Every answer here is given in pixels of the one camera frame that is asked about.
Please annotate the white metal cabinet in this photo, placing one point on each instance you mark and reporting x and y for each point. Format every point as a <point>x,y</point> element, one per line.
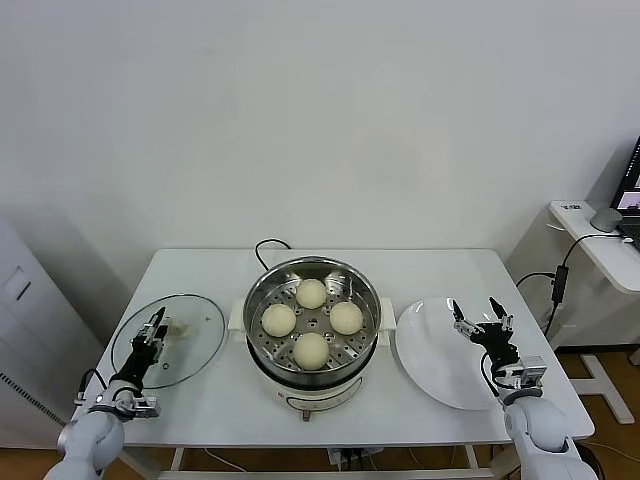
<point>40,325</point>

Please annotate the black laptop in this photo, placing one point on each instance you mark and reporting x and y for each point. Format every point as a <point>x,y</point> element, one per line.
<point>629,175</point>

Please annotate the round white plate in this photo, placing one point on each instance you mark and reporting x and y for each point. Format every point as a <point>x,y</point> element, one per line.
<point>430,350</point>

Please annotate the perforated steel steamer basket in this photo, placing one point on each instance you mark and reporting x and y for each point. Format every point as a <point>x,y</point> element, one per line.
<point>270,350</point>

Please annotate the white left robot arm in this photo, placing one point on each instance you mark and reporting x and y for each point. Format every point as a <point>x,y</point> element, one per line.
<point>90,440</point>

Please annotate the grey cylindrical speaker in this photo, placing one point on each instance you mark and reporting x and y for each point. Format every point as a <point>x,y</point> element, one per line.
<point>606,220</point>

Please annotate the white desk foot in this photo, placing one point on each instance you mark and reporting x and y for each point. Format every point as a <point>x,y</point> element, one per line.
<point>597,372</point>

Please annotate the white table frame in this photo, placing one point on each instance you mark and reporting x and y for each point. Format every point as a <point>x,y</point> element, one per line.
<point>176,457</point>

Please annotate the white power strip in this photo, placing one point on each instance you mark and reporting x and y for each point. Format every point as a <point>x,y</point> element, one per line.
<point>350,457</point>

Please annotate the white side desk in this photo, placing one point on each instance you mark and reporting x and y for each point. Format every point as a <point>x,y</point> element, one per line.
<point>600,255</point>

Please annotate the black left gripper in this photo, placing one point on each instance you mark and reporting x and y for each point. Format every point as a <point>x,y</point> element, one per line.
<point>140,357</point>

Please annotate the white steamed baozi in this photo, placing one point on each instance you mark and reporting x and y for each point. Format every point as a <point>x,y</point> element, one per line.
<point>312,293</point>
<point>311,351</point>
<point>346,317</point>
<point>279,320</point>

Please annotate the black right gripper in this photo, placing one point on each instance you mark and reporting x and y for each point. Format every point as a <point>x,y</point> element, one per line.
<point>500,345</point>

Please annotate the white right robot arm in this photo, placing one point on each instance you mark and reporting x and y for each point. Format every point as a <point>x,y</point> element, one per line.
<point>540,430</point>

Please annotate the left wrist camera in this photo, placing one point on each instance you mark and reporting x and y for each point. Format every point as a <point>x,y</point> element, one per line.
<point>145,406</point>

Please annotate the round glass pot lid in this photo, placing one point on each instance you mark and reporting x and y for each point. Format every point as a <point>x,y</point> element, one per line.
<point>200,350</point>

